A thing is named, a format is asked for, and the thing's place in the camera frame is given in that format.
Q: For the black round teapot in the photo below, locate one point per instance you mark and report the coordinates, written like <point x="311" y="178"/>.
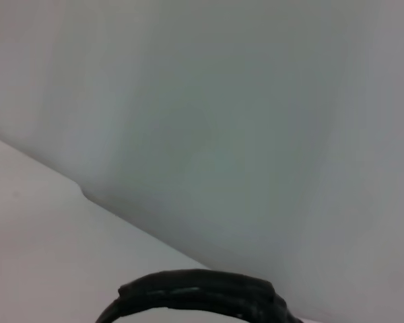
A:
<point x="195" y="289"/>

